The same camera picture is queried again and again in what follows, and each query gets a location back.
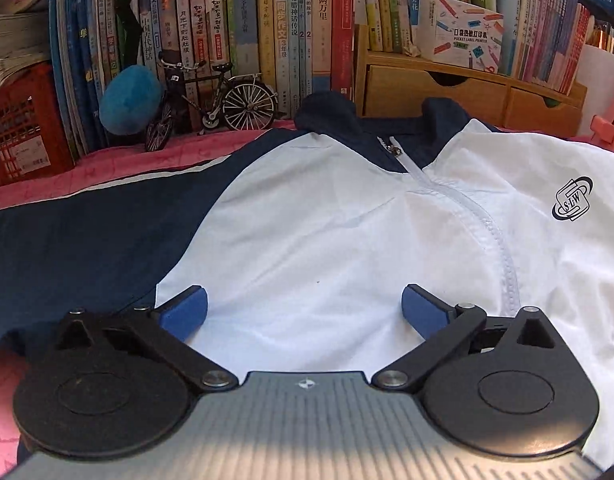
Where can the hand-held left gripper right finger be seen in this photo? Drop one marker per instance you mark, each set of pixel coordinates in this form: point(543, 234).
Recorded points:
point(422, 310)

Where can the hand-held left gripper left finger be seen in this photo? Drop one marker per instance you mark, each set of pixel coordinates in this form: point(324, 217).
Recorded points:
point(184, 312)

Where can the navy and white jacket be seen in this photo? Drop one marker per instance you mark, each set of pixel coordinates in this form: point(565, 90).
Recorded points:
point(312, 240)

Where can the miniature bicycle model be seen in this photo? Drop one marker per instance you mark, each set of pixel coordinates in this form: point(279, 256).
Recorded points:
point(249, 107)

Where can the blue plush ball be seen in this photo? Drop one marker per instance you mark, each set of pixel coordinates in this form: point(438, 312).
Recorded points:
point(129, 102)

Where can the wooden drawer organizer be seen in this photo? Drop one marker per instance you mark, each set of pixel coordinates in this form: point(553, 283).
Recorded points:
point(467, 95)

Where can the red plastic crate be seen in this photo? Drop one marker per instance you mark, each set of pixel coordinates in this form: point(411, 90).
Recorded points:
point(22, 130)

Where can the pink plastic object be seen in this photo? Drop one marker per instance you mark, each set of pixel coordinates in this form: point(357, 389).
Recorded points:
point(609, 135)

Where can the white printed cardboard box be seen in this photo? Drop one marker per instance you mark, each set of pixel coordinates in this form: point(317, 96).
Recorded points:
point(457, 30)

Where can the row of colourful books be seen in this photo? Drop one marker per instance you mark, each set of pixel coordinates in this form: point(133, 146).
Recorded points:
point(287, 35)

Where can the stack of papers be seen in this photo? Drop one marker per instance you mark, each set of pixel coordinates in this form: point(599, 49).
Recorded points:
point(14, 40)

